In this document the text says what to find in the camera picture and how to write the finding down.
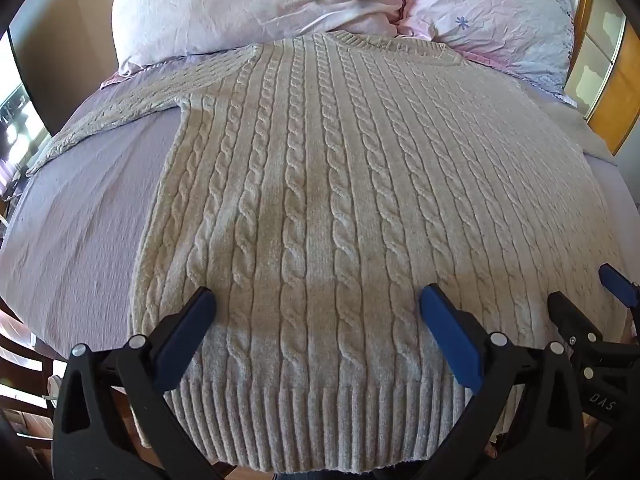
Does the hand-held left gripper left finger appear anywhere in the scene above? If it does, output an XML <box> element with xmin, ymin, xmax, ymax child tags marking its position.
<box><xmin>52</xmin><ymin>286</ymin><xmax>227</xmax><ymax>480</ymax></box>

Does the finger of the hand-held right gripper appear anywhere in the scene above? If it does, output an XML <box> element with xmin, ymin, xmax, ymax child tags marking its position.
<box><xmin>547</xmin><ymin>291</ymin><xmax>608</xmax><ymax>378</ymax></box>
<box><xmin>598</xmin><ymin>263</ymin><xmax>640</xmax><ymax>341</ymax></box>

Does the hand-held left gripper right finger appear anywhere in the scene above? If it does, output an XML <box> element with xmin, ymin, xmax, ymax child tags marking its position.
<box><xmin>419</xmin><ymin>283</ymin><xmax>584</xmax><ymax>480</ymax></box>

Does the cream cable-knit sweater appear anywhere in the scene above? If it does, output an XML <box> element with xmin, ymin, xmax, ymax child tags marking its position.
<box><xmin>30</xmin><ymin>30</ymin><xmax>637</xmax><ymax>474</ymax></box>

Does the wooden chair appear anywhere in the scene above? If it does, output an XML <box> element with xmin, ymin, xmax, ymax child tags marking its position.
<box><xmin>0</xmin><ymin>296</ymin><xmax>68</xmax><ymax>446</ymax></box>

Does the lavender bed sheet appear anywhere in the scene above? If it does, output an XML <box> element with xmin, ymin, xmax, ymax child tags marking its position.
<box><xmin>0</xmin><ymin>67</ymin><xmax>640</xmax><ymax>361</ymax></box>

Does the wooden headboard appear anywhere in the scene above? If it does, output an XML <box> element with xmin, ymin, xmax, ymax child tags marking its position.
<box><xmin>564</xmin><ymin>0</ymin><xmax>640</xmax><ymax>157</ymax></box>

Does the window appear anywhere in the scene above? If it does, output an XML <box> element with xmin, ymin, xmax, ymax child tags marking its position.
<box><xmin>0</xmin><ymin>29</ymin><xmax>52</xmax><ymax>221</ymax></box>

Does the pink floral pillow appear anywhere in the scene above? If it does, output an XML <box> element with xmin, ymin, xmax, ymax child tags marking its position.
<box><xmin>399</xmin><ymin>0</ymin><xmax>577</xmax><ymax>107</ymax></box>

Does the white floral pillow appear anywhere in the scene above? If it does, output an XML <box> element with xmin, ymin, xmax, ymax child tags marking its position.
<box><xmin>111</xmin><ymin>0</ymin><xmax>409</xmax><ymax>74</ymax></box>

